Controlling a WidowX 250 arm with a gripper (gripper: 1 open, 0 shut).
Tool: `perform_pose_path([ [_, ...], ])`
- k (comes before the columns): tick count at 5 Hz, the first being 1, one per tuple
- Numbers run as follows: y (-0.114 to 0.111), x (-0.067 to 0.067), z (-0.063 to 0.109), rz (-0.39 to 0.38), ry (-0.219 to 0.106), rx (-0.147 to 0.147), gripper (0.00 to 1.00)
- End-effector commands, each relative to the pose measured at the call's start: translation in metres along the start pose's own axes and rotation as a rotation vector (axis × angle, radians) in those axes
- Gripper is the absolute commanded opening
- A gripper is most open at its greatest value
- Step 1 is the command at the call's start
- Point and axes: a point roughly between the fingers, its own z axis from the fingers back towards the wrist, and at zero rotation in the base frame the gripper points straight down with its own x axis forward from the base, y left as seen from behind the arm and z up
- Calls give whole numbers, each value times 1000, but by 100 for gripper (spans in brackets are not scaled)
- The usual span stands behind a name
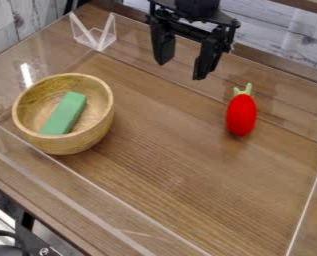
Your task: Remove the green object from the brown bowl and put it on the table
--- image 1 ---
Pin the clear acrylic tray wall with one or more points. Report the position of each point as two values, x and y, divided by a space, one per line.
102 225

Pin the green rectangular block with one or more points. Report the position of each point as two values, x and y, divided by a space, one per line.
64 114

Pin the brown wooden bowl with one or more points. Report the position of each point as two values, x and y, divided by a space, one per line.
36 102

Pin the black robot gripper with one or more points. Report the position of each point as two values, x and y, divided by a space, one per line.
197 20

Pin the clear acrylic corner bracket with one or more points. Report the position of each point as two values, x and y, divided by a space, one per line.
94 38

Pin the red plush radish toy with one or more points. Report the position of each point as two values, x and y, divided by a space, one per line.
241 112

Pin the black table leg bracket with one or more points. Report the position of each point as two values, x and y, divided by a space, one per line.
35 246

